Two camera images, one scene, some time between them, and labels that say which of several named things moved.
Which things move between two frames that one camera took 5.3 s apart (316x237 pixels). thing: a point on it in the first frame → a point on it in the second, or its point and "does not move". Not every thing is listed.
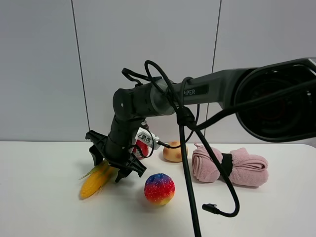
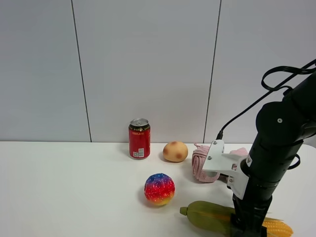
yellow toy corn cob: x=94 y=181 → x=215 y=217
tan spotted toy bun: x=174 y=154 does not move
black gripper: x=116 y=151 → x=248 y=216
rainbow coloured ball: x=159 y=188 does not move
